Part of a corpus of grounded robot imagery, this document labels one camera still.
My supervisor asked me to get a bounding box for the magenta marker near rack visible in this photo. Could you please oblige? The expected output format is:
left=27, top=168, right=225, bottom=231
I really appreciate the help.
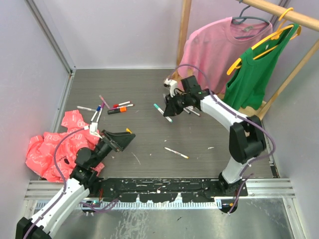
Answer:
left=187, top=107, right=200, bottom=117

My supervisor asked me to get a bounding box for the teal marker pen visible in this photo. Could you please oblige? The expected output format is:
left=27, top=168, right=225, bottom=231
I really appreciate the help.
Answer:
left=154, top=103, right=173, bottom=123

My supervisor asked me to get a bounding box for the red crumpled plastic bag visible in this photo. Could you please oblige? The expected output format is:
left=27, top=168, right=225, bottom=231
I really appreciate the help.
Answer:
left=25, top=110, right=99, bottom=182

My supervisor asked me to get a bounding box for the purple cable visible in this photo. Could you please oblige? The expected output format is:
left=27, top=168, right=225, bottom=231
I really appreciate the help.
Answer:
left=170, top=64, right=276, bottom=215
left=22, top=125, right=118, bottom=239

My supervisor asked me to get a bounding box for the pink t-shirt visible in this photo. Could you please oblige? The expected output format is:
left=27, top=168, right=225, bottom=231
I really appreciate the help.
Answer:
left=178, top=17, right=273, bottom=94

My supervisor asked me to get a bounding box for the purple cap white marker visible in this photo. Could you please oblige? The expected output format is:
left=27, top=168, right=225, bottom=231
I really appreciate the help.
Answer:
left=96, top=103, right=105, bottom=123

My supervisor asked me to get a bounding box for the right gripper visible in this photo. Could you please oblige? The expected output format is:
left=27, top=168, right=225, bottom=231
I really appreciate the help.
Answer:
left=163, top=92, right=190, bottom=118

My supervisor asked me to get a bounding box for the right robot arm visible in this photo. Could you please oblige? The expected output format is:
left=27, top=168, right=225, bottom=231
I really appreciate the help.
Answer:
left=163, top=76, right=266, bottom=196

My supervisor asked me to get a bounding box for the wooden clothes rack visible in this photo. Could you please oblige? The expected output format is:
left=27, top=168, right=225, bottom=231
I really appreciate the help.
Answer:
left=178, top=0, right=319, bottom=118

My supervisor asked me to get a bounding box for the pink cap marker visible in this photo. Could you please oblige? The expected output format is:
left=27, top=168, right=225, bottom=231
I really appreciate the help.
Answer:
left=111, top=104, right=134, bottom=110

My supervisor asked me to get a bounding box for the green tank top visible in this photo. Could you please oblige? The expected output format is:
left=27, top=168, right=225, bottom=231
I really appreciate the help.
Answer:
left=223, top=24, right=301, bottom=110

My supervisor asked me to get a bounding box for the yellow marker pen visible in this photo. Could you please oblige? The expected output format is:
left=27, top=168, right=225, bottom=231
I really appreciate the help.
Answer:
left=164, top=147, right=189, bottom=159

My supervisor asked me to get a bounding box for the light pink marker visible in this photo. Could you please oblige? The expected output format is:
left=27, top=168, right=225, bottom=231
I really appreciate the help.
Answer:
left=99, top=95, right=111, bottom=110

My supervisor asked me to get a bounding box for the white silver marker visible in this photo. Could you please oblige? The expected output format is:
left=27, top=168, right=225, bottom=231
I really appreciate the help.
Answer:
left=77, top=106, right=96, bottom=112

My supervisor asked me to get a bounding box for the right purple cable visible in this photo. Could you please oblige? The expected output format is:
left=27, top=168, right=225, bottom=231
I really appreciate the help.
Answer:
left=170, top=64, right=276, bottom=215

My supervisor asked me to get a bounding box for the blue cap marker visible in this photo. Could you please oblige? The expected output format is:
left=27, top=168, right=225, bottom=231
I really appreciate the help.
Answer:
left=91, top=105, right=101, bottom=121

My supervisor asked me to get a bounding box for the cable duct rail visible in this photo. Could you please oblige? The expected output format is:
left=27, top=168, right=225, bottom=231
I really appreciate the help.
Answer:
left=36, top=200, right=223, bottom=210

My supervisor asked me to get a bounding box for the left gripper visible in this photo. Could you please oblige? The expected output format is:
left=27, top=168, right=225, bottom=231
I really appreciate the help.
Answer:
left=90, top=130, right=135, bottom=168

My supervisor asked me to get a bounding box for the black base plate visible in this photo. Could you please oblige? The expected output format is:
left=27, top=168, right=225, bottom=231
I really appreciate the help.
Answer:
left=90, top=178, right=248, bottom=203

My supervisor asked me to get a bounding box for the orange black highlighter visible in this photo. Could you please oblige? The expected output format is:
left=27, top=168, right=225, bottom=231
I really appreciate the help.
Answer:
left=107, top=108, right=127, bottom=115

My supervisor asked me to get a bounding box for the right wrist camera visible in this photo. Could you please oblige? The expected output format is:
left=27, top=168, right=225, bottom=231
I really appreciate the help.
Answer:
left=163, top=78, right=178, bottom=97

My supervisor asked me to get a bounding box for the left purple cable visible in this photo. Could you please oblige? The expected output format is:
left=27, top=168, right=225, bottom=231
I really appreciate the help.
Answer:
left=22, top=125, right=118, bottom=239

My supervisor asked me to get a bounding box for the grey hanger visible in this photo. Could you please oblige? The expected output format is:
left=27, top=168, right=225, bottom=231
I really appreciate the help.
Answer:
left=232, top=5, right=270, bottom=32

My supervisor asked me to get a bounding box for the red cap marker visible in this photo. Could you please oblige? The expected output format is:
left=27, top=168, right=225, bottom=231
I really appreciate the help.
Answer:
left=113, top=101, right=131, bottom=108

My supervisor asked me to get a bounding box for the yellow hanger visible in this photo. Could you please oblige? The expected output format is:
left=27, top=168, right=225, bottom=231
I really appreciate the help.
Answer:
left=226, top=7, right=302, bottom=76

